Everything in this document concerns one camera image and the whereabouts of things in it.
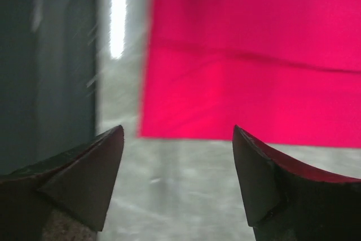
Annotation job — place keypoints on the bright red t-shirt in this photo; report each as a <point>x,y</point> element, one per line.
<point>287,71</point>

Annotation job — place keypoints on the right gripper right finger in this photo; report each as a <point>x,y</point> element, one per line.
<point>286,199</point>

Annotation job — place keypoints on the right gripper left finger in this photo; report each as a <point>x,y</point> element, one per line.
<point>65,197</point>

